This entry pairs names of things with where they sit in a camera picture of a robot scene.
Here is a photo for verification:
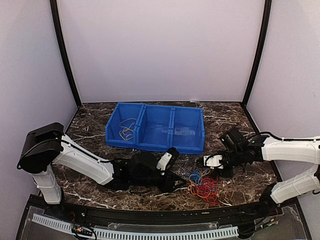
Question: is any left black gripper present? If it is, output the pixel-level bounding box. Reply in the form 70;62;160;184
131;169;187;194

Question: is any blue cable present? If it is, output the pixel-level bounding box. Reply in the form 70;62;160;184
179;159;211;186

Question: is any yellow cable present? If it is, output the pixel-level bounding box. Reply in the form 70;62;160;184
118;117;137;142
186;169;232;206

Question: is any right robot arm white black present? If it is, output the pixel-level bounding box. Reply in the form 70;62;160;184
199;128;320;217

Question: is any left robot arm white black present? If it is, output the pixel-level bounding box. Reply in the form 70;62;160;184
17;122;186;218

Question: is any right blue storage bin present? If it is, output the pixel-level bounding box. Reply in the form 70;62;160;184
170;106;205;155

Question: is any blue storage bin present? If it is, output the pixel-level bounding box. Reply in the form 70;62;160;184
105;102;145;149
170;106;205;155
136;104;173;152

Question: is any middle blue storage bin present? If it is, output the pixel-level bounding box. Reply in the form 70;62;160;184
136;104;173;152

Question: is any left blue storage bin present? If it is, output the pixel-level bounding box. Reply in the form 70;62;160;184
105;102;145;149

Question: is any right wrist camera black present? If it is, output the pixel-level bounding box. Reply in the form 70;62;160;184
219;127;249;151

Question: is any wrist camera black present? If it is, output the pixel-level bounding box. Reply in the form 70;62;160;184
128;152;161;182
219;127;249;151

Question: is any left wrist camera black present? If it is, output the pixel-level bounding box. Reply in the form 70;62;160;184
128;152;161;182

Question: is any white slotted cable duct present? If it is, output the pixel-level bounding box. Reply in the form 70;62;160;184
32;213;239;240

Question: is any black front rail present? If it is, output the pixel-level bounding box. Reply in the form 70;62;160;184
24;197;301;227

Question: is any right black frame post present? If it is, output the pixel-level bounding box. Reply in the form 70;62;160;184
241;0;272;109

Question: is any black frame post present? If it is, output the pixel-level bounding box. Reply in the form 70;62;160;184
241;0;272;109
49;0;82;108

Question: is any left black frame post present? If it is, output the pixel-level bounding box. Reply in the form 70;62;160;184
49;0;82;108

